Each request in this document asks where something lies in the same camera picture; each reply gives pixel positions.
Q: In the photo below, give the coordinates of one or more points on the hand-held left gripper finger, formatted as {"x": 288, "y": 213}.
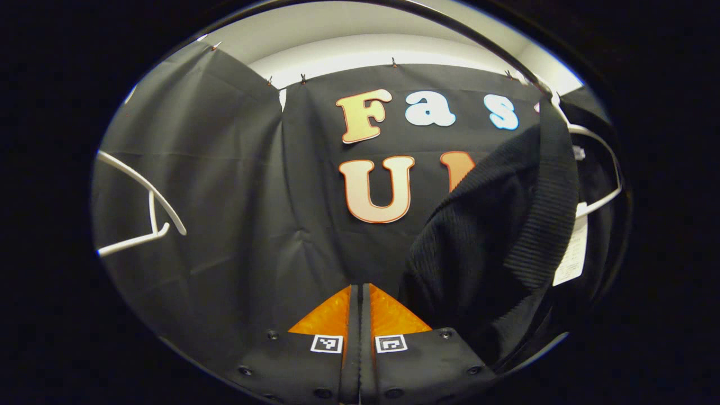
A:
{"x": 365, "y": 365}
{"x": 353, "y": 360}

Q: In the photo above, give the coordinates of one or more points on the black knit garment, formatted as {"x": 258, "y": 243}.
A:
{"x": 478, "y": 225}

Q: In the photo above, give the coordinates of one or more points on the white plastic hanger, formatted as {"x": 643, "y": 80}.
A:
{"x": 596, "y": 203}
{"x": 153, "y": 214}

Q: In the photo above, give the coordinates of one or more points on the black backdrop cloth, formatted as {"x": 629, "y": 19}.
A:
{"x": 253, "y": 197}

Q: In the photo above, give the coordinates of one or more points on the black clothes rail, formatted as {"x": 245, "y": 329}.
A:
{"x": 509, "y": 59}

